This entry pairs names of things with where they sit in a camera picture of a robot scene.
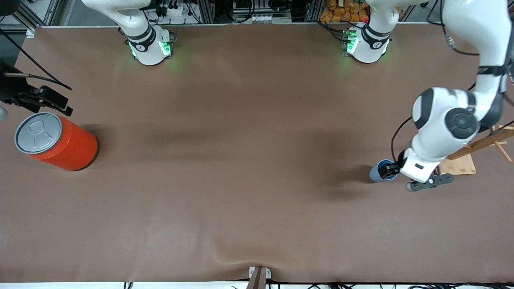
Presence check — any blue cup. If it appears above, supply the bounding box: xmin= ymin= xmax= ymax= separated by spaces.
xmin=369 ymin=159 xmax=399 ymax=183

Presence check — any wooden cup rack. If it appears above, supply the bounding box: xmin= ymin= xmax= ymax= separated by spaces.
xmin=437 ymin=125 xmax=514 ymax=176

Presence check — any orange can grey lid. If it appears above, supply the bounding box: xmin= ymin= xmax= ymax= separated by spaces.
xmin=14 ymin=112 xmax=98 ymax=172

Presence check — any brown table cover cloth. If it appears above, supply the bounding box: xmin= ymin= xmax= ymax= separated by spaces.
xmin=0 ymin=22 xmax=514 ymax=284

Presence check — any white power strip with plugs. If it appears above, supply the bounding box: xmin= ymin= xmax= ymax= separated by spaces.
xmin=154 ymin=0 xmax=190 ymax=17

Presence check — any orange packaged goods pile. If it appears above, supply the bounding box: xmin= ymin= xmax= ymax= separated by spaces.
xmin=320 ymin=0 xmax=371 ymax=23

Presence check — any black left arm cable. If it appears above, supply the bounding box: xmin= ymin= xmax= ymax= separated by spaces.
xmin=391 ymin=0 xmax=482 ymax=163

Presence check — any aluminium frame profile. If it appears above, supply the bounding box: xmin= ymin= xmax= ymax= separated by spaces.
xmin=12 ymin=0 xmax=77 ymax=37

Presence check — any metal table edge bracket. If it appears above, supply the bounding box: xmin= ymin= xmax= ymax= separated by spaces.
xmin=248 ymin=266 xmax=272 ymax=289

